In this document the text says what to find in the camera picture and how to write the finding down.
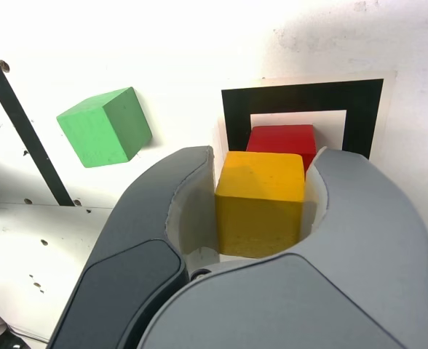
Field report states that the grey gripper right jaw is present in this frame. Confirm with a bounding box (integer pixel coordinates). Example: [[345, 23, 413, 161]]
[[135, 145, 428, 349]]

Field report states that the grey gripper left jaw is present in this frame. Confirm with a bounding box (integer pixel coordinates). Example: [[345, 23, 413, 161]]
[[48, 145, 223, 349]]

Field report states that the yellow cube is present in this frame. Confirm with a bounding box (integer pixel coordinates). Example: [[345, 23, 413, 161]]
[[213, 151, 306, 259]]

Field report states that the green cube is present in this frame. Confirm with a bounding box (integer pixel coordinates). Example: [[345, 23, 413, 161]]
[[56, 86, 154, 169]]

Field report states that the red cube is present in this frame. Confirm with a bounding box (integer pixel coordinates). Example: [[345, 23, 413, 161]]
[[245, 124, 317, 172]]

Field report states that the black tape square outline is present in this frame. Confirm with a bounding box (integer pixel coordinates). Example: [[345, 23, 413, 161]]
[[221, 78, 385, 161]]

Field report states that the black tape strip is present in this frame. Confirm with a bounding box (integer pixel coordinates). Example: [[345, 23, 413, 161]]
[[0, 53, 75, 208]]

